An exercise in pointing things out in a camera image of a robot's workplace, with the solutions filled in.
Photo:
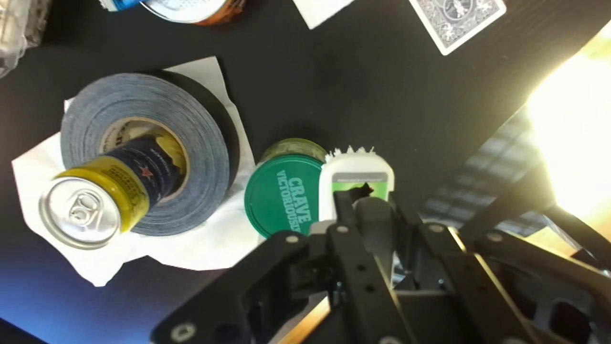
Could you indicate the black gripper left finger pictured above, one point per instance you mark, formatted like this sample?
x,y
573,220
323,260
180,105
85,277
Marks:
x,y
350,321

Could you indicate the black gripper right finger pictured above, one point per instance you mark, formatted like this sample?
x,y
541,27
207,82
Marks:
x,y
400,273

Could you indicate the jar with green lid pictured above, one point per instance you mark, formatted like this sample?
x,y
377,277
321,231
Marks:
x,y
283,189

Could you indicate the white napkin under tape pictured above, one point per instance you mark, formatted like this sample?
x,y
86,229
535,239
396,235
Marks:
x,y
216,243

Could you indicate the black tape roll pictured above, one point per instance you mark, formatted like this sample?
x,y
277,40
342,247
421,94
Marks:
x,y
172,134

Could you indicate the single blue playing card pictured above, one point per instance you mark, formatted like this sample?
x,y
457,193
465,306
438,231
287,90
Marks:
x,y
453,23

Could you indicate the white paper napkin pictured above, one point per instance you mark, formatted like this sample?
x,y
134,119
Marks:
x,y
316,12

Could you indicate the yellow blue drink can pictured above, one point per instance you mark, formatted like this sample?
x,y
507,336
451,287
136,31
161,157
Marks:
x,y
88,205

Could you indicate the clear plastic food container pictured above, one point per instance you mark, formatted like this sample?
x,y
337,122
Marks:
x,y
22,27

